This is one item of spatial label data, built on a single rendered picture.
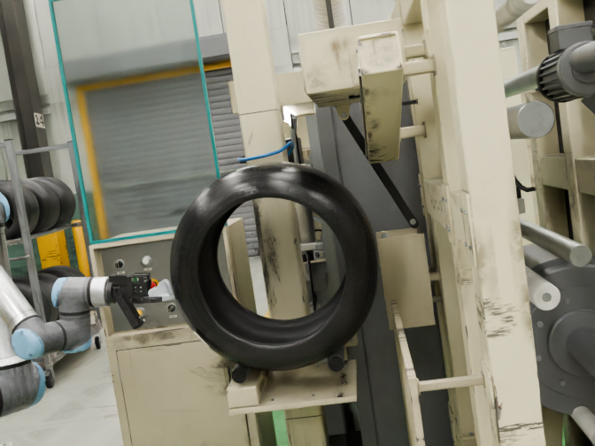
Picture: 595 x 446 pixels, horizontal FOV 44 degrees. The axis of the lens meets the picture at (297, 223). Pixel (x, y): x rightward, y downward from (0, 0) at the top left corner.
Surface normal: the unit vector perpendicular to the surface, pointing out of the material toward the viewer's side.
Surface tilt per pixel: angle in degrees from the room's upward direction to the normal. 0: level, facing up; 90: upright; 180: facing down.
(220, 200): 80
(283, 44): 90
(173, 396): 90
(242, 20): 90
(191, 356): 90
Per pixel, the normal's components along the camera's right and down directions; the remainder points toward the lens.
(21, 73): -0.13, 0.11
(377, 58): -0.12, -0.21
